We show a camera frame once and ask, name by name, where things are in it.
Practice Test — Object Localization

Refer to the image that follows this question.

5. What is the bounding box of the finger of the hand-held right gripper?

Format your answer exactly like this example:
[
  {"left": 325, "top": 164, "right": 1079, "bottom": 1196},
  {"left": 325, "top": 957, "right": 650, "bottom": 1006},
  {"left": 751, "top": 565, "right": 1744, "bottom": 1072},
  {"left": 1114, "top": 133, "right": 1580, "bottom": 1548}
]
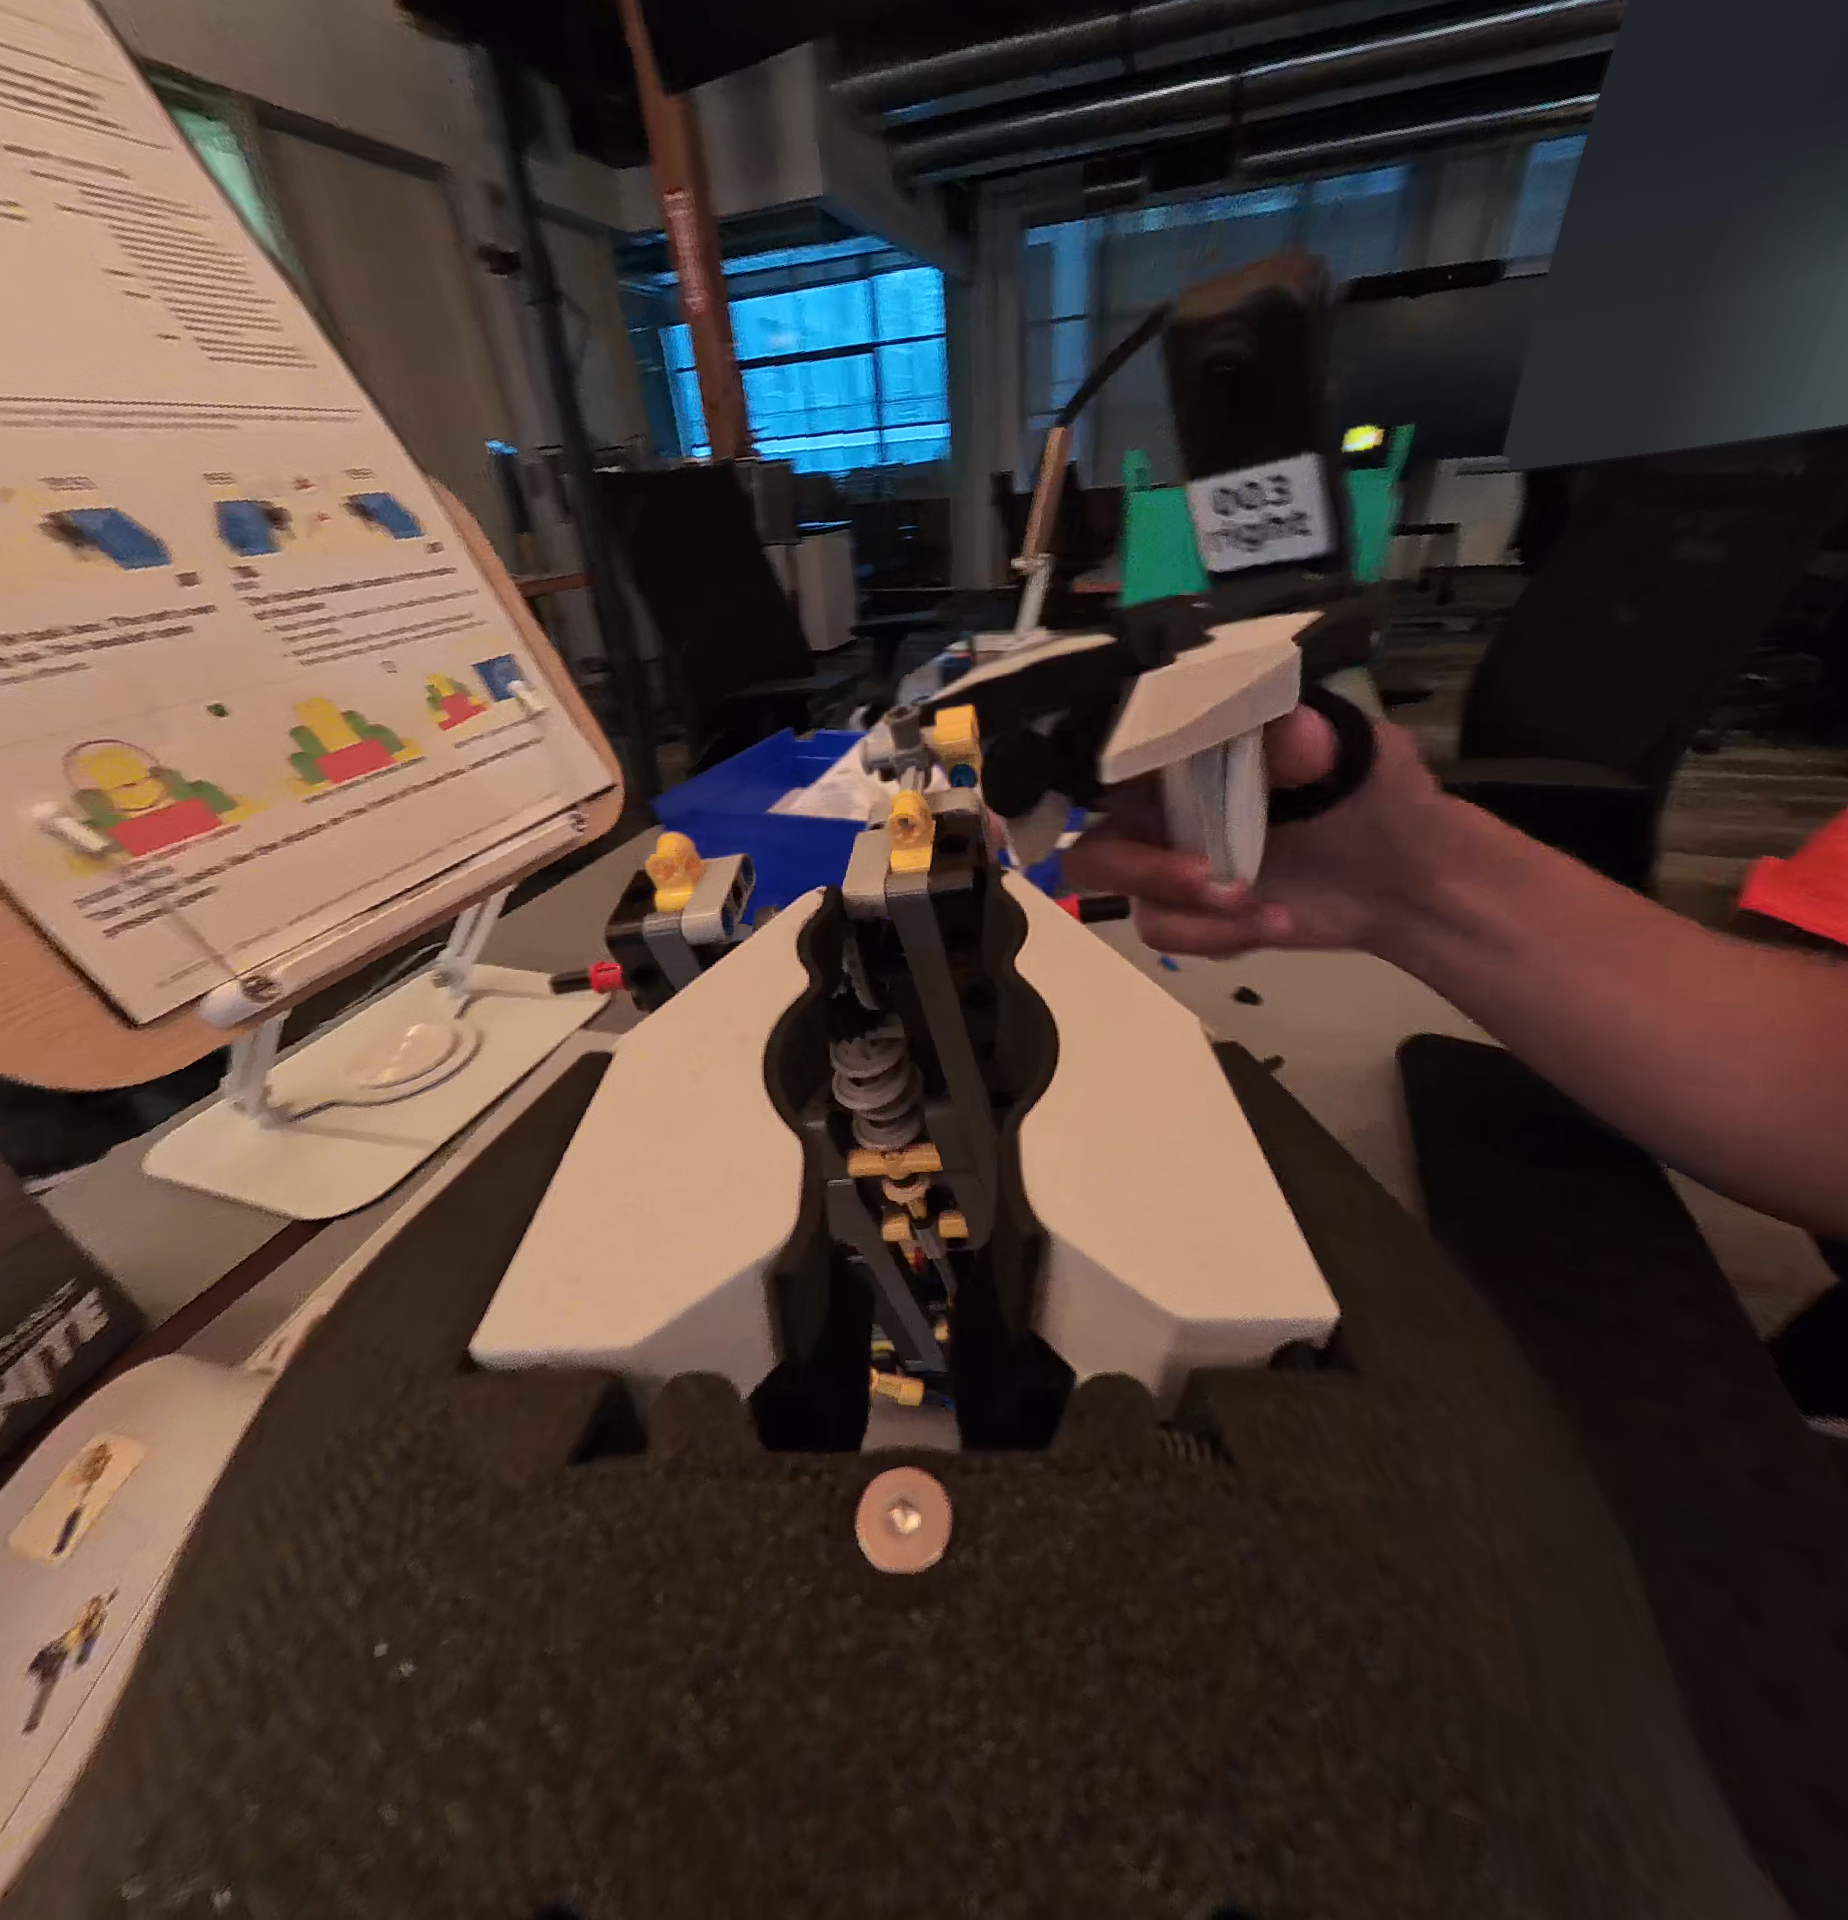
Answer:
[
  {"left": 918, "top": 629, "right": 1124, "bottom": 723},
  {"left": 1095, "top": 608, "right": 1328, "bottom": 788}
]

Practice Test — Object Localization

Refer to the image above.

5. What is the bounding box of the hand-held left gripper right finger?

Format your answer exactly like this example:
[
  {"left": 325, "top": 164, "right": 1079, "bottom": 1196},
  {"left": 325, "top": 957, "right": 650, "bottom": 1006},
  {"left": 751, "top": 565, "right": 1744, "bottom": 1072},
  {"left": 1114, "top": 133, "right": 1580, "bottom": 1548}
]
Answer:
[{"left": 998, "top": 874, "right": 1342, "bottom": 1393}]

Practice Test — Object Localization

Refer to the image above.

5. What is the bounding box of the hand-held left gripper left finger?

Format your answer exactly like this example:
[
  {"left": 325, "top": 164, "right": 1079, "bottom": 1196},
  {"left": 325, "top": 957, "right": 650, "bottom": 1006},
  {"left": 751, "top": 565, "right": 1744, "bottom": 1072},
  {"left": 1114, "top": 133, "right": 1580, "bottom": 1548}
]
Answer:
[{"left": 471, "top": 885, "right": 848, "bottom": 1389}]

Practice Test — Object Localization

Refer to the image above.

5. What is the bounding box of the yellow black brick car model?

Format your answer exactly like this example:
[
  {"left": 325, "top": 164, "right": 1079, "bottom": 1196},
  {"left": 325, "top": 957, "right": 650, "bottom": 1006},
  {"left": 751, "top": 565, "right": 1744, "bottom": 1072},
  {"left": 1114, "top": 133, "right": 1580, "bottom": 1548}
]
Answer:
[{"left": 549, "top": 704, "right": 1048, "bottom": 1413}]

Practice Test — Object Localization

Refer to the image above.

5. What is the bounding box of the person's right forearm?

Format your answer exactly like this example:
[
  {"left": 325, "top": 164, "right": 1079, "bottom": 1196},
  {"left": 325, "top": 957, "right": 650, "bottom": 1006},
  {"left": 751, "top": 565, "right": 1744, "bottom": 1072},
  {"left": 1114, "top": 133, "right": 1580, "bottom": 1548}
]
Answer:
[{"left": 1405, "top": 786, "right": 1848, "bottom": 1276}]

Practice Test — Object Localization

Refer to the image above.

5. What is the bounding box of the grey desk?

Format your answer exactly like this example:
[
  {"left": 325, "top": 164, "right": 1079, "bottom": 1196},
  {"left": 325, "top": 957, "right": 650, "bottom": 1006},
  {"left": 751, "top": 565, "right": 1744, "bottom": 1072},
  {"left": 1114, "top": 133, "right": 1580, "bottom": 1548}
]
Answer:
[{"left": 0, "top": 817, "right": 1848, "bottom": 1502}]

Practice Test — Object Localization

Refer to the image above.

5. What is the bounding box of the person's right hand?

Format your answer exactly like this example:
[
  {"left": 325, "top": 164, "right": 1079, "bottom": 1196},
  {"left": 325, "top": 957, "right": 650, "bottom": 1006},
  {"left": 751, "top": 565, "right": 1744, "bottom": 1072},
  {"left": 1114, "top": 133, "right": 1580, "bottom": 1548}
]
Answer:
[{"left": 1063, "top": 703, "right": 1451, "bottom": 962}]

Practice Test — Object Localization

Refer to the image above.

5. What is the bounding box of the green plastic bin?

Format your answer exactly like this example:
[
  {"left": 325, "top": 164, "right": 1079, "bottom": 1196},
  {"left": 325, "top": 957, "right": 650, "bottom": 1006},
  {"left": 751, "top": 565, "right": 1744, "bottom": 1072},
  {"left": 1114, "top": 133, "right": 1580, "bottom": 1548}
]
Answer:
[{"left": 1117, "top": 423, "right": 1417, "bottom": 608}]

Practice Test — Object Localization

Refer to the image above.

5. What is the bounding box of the blue plastic bin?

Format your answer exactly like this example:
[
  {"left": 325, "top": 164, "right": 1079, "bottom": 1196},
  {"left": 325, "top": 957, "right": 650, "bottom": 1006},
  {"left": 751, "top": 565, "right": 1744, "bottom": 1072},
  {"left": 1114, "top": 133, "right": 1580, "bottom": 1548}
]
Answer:
[{"left": 652, "top": 726, "right": 903, "bottom": 919}]

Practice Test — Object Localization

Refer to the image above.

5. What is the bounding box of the toy car set box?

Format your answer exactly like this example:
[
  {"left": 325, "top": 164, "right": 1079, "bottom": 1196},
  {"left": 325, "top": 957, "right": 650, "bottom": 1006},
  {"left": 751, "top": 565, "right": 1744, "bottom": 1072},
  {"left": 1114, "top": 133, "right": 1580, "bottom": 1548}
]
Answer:
[{"left": 0, "top": 1132, "right": 150, "bottom": 1489}]

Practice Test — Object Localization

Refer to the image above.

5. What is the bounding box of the orange traffic cone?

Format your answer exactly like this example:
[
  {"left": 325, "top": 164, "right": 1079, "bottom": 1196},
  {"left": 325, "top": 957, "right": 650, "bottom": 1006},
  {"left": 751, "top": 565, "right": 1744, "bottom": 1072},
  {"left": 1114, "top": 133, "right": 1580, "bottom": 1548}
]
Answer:
[{"left": 1736, "top": 777, "right": 1848, "bottom": 962}]

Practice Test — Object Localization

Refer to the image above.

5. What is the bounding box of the open instruction booklet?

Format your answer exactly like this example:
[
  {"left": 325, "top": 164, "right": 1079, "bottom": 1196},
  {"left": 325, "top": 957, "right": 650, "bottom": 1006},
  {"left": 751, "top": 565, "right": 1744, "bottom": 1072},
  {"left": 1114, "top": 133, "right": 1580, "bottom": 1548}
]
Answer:
[{"left": 0, "top": 1350, "right": 272, "bottom": 1920}]

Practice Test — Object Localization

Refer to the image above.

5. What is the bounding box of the printed instruction sheet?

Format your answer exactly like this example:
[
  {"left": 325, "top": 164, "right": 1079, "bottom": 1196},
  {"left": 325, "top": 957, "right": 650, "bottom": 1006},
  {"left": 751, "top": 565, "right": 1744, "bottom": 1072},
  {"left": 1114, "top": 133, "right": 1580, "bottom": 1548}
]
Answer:
[{"left": 0, "top": 0, "right": 618, "bottom": 1023}]

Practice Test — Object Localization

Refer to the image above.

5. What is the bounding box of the wooden post red sign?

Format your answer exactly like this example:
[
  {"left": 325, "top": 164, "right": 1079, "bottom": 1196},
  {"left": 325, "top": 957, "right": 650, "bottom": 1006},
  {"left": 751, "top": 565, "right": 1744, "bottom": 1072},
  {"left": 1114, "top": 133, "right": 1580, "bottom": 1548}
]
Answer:
[{"left": 615, "top": 0, "right": 758, "bottom": 463}]

